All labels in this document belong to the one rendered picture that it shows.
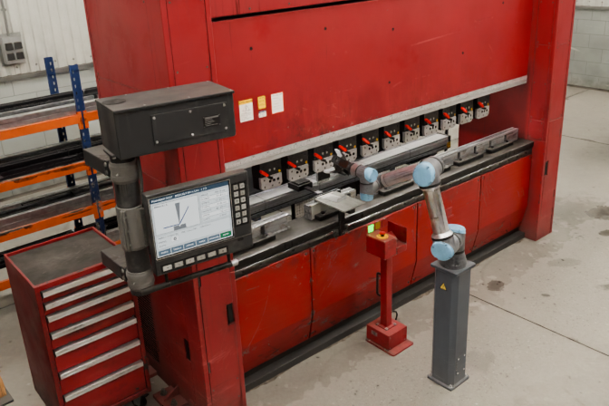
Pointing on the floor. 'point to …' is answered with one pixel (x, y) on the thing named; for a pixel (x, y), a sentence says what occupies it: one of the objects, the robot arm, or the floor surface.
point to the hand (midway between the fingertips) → (328, 159)
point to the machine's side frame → (538, 88)
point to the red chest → (78, 323)
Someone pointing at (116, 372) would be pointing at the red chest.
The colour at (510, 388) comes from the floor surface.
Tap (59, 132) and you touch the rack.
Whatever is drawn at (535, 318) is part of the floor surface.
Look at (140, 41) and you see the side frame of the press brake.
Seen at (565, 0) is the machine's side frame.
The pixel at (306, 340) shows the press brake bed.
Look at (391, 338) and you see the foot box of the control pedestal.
